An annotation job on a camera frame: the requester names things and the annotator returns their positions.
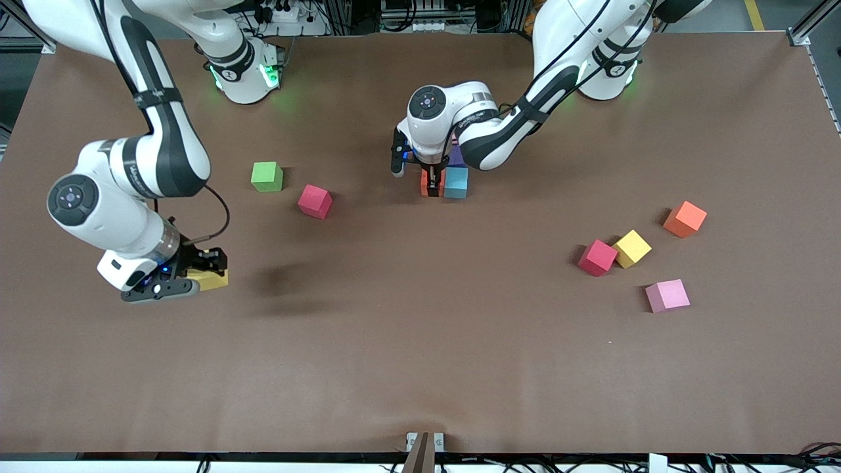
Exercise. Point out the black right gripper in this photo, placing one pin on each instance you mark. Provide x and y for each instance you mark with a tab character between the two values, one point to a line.
192	257

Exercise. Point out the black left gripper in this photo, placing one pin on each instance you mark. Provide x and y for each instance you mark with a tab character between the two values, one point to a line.
431	175

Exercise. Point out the orange foam cube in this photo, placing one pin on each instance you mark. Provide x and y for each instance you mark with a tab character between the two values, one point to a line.
684	219
424	187

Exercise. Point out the yellow foam cube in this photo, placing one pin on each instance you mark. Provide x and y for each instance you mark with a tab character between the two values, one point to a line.
632	248
211	281

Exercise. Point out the cyan foam cube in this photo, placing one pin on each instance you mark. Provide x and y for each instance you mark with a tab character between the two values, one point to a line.
455	182

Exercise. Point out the purple foam cube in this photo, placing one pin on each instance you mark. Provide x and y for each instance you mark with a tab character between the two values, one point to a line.
458	157

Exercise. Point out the red foam cube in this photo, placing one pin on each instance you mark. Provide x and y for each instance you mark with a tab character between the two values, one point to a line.
315	201
597	257

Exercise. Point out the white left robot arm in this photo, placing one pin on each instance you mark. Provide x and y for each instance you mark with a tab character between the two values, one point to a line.
486	125

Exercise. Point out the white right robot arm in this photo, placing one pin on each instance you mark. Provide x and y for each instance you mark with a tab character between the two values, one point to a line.
131	171

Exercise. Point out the green foam cube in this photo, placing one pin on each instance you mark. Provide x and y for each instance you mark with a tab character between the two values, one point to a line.
267	177

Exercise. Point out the white rack device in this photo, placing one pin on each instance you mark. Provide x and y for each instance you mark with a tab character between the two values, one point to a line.
420	25

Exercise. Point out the brown table cover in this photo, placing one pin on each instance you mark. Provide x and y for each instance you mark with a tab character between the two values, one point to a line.
420	368

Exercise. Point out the white power strip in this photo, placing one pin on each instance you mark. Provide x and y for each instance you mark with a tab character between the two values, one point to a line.
286	16

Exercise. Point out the pink foam cube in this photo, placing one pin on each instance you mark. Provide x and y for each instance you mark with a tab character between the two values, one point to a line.
667	295

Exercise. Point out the brown post with metal bracket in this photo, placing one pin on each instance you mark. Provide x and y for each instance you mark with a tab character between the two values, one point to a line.
424	447

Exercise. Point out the aluminium frame profile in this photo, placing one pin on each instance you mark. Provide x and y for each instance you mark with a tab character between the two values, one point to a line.
815	20
47	47

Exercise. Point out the aluminium table side rail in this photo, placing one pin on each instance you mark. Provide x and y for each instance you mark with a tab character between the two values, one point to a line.
825	85

